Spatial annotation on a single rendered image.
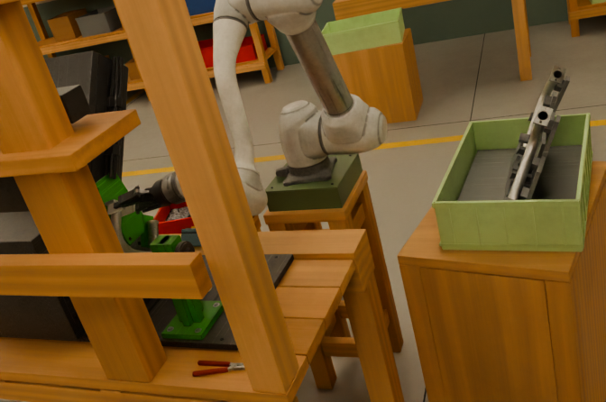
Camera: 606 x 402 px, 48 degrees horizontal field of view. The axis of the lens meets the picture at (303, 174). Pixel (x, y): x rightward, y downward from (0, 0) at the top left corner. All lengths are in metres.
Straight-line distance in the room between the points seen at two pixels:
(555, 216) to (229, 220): 1.01
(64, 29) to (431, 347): 6.68
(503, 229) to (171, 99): 1.14
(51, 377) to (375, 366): 1.02
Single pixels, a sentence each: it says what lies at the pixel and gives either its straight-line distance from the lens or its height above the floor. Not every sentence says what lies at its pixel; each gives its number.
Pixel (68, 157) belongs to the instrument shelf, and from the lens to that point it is 1.46.
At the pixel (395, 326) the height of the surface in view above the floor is 0.13.
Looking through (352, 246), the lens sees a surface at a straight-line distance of 2.05.
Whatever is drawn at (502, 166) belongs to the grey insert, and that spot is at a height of 0.85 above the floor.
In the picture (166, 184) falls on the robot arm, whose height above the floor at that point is 1.28.
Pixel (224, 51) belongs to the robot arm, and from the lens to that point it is 1.95.
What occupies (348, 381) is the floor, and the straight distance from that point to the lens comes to 2.95.
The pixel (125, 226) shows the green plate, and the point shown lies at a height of 1.12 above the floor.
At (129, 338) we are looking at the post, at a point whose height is 1.02.
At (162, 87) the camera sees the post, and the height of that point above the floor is 1.64.
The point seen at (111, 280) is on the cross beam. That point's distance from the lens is 1.58.
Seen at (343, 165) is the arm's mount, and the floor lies 0.93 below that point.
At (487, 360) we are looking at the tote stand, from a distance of 2.31.
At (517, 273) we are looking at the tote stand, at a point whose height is 0.77.
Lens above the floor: 1.94
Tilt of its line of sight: 24 degrees down
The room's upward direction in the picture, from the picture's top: 15 degrees counter-clockwise
